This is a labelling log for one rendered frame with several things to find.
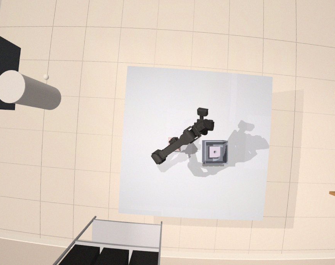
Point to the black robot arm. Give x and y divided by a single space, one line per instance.
188 136

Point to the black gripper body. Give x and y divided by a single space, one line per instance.
202 112

